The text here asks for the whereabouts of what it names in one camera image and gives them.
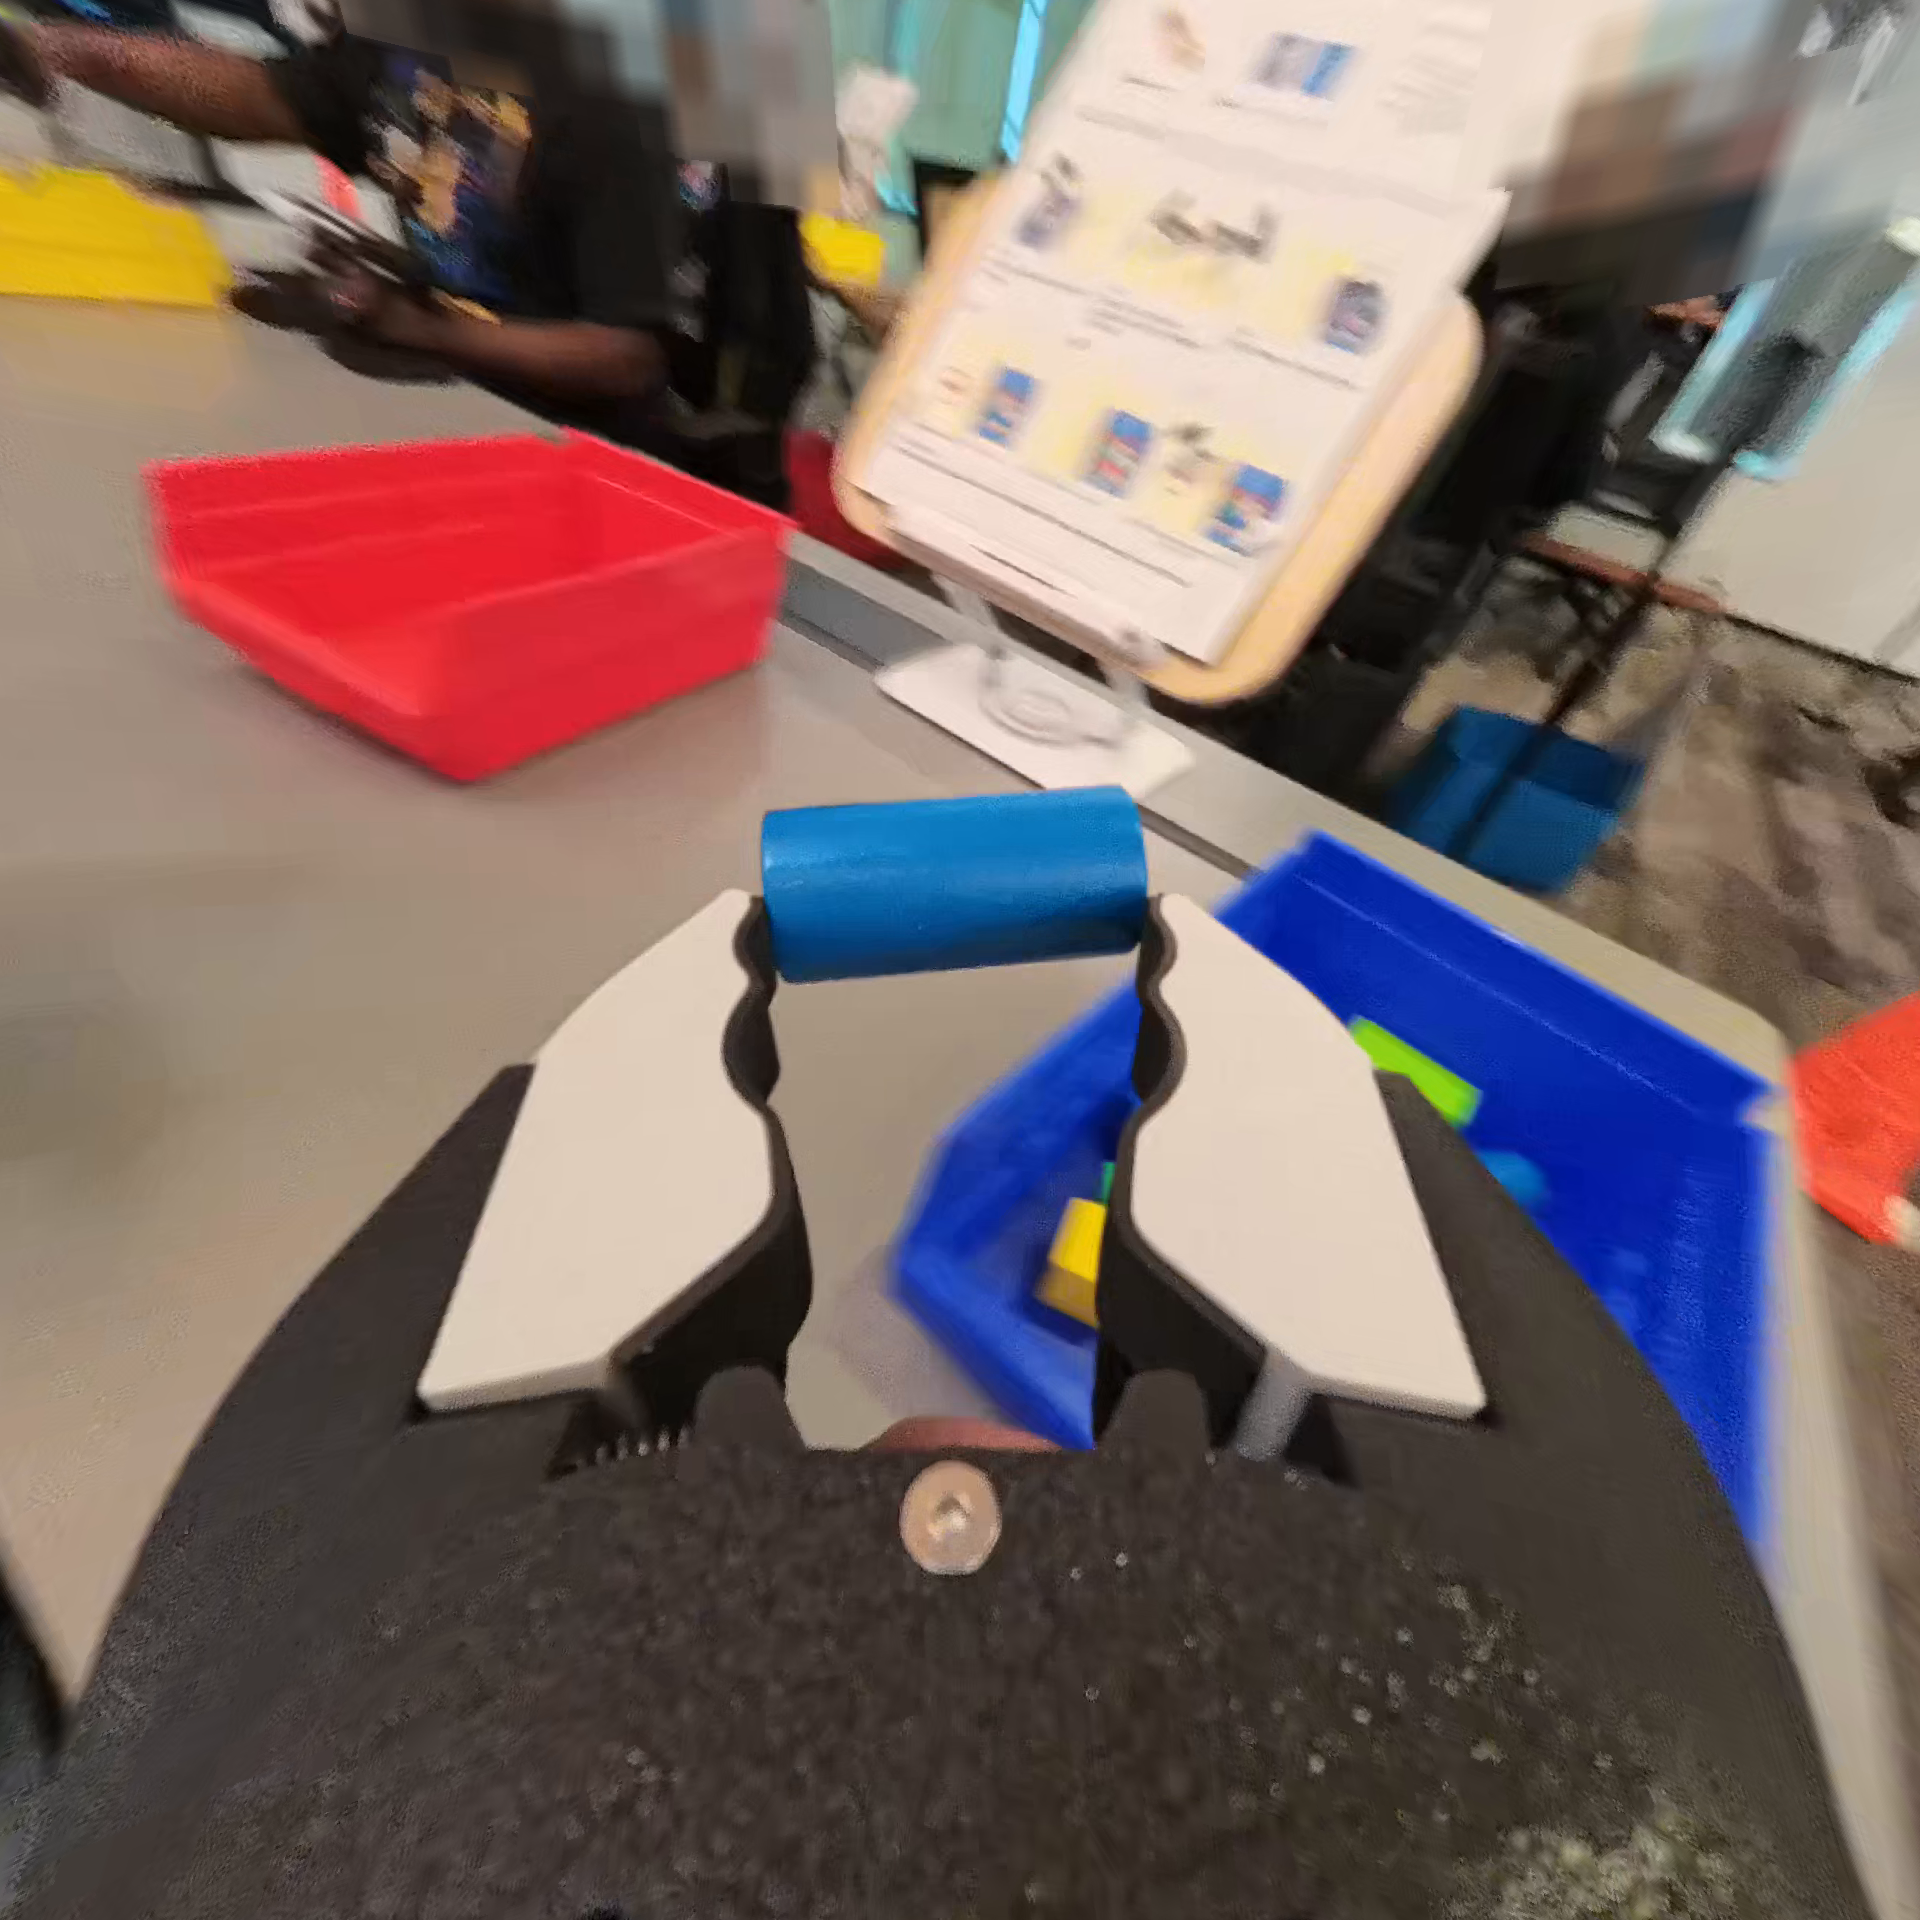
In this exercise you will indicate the blue plastic bin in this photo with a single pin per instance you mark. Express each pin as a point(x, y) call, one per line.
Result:
point(1622, 1112)

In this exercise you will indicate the yellow plastic bin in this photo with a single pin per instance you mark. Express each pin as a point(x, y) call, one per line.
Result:
point(106, 236)

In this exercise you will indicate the small yellow box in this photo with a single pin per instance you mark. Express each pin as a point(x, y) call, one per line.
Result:
point(847, 249)

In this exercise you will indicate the red bag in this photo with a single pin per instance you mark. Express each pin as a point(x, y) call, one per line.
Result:
point(834, 498)

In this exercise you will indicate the yellow wooden block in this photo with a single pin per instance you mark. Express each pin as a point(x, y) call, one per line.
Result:
point(1071, 1263)

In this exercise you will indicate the blue wooden cylinder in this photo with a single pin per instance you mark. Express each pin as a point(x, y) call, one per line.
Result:
point(1518, 1177)
point(954, 882)

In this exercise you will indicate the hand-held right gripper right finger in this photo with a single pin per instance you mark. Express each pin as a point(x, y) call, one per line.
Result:
point(1306, 1201)

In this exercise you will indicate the long green wooden block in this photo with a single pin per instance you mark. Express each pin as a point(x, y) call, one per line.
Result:
point(1413, 1068)

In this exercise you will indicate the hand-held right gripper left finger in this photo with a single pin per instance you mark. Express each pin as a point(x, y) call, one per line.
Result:
point(616, 1201)

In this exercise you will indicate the clipboard with instruction sheet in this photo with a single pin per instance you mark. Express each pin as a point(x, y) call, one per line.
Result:
point(1186, 331)

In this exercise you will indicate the red plastic bin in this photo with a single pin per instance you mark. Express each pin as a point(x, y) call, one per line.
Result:
point(481, 602)

